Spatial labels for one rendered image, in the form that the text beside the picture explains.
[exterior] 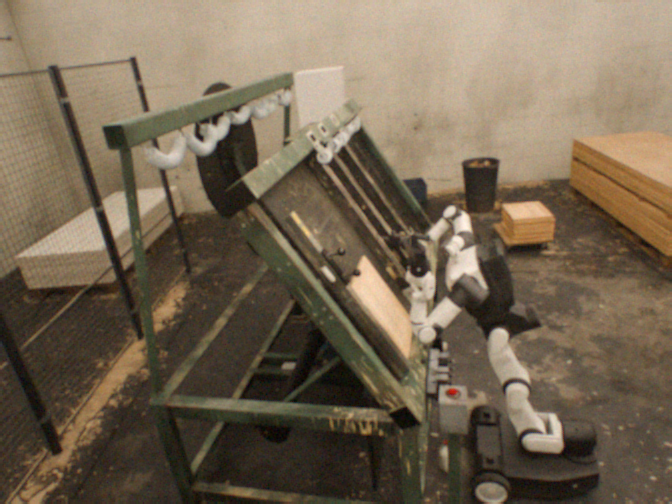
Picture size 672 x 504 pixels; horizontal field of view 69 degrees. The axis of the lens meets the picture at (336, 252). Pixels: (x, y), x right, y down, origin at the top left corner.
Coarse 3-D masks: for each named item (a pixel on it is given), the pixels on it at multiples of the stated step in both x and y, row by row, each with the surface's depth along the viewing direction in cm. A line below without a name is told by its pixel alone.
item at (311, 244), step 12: (288, 216) 217; (300, 228) 219; (312, 240) 222; (312, 252) 222; (324, 264) 224; (336, 276) 225; (348, 288) 227; (360, 300) 231; (360, 312) 230; (372, 324) 231; (384, 336) 233; (396, 348) 237; (396, 360) 237; (408, 360) 241
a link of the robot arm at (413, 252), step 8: (408, 240) 209; (408, 248) 205; (416, 248) 204; (424, 248) 201; (408, 256) 212; (416, 256) 202; (424, 256) 205; (408, 264) 209; (416, 264) 207; (424, 264) 207; (416, 272) 209
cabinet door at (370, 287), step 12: (360, 264) 257; (360, 276) 249; (372, 276) 263; (360, 288) 242; (372, 288) 255; (384, 288) 267; (372, 300) 248; (384, 300) 260; (396, 300) 272; (372, 312) 240; (384, 312) 252; (396, 312) 265; (384, 324) 244; (396, 324) 257; (408, 324) 269; (396, 336) 250; (408, 336) 261; (408, 348) 254
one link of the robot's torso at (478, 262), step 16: (480, 240) 247; (496, 240) 240; (464, 256) 242; (480, 256) 223; (496, 256) 225; (448, 272) 239; (480, 272) 227; (496, 272) 228; (496, 288) 232; (512, 288) 230; (496, 304) 234; (512, 304) 235
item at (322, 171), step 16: (320, 176) 271; (336, 192) 273; (352, 208) 275; (352, 224) 279; (368, 224) 281; (368, 240) 281; (384, 256) 283; (400, 272) 285; (400, 288) 290; (416, 288) 292
